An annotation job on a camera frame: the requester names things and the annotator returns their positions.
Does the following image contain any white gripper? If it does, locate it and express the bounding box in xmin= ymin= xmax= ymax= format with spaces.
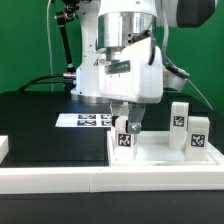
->
xmin=98 ymin=37 xmax=163 ymax=134

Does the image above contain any white square table top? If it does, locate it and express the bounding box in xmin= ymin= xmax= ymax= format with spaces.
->
xmin=107 ymin=131 xmax=224 ymax=167

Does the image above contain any white front fence bar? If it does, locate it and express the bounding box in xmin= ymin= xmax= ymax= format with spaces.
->
xmin=0 ymin=166 xmax=224 ymax=194

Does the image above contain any apriltag base marker sheet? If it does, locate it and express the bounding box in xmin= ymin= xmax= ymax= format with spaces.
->
xmin=55 ymin=113 xmax=112 ymax=127

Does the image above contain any black cable bundle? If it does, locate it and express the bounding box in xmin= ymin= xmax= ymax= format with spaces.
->
xmin=18 ymin=73 xmax=73 ymax=93

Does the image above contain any white thin cable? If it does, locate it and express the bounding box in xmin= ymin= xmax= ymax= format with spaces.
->
xmin=46 ymin=0 xmax=55 ymax=92

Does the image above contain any white left fence piece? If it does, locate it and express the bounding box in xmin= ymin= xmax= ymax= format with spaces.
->
xmin=0 ymin=136 xmax=9 ymax=164

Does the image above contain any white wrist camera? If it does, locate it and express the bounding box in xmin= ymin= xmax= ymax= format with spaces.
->
xmin=163 ymin=67 xmax=190 ymax=92

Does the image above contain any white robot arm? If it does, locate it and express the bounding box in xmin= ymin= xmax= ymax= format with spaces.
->
xmin=72 ymin=0 xmax=218 ymax=134

